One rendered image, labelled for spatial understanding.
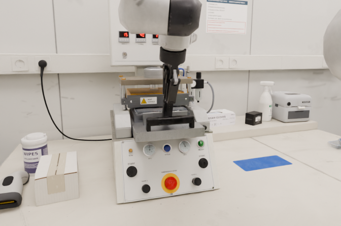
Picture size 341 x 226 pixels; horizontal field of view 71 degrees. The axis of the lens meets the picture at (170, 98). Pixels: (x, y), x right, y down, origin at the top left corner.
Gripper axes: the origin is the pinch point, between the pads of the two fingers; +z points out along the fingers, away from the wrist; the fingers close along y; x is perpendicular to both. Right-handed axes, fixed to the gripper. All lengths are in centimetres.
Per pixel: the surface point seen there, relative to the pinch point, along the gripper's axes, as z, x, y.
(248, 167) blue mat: 28.0, 35.0, 2.7
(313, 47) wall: 4, 131, -83
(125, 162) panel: 14.9, -13.9, 6.4
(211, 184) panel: 22.2, 14.0, 13.1
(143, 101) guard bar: 3.1, -6.1, -11.3
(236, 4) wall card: -23, 63, -86
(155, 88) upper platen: 3.1, -0.4, -20.5
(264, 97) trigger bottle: 26, 75, -50
